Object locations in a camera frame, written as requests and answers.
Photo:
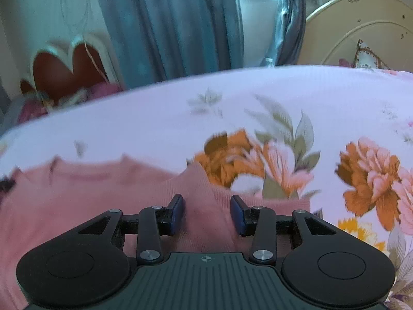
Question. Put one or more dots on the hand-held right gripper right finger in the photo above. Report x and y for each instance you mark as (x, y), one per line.
(235, 215)

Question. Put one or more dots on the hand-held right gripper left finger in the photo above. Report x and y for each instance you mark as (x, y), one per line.
(177, 214)

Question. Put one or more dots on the pink long-sleeved sweater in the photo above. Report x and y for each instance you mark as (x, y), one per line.
(96, 193)

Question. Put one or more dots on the pile of clothes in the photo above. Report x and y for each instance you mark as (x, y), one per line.
(35, 108)

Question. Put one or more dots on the floral bedsheet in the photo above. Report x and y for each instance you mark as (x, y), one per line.
(145, 103)

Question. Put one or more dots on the red heart-shaped headboard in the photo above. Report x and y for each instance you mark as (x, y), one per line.
(58, 74)

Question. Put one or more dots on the wide blue curtain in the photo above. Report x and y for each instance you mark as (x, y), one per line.
(174, 22)

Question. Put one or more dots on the tied blue curtain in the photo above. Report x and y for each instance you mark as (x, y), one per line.
(290, 22)

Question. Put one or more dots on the patterned cream pillow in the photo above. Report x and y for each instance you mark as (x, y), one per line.
(369, 58)

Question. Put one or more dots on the cream round headboard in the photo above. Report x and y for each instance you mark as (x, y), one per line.
(338, 29)

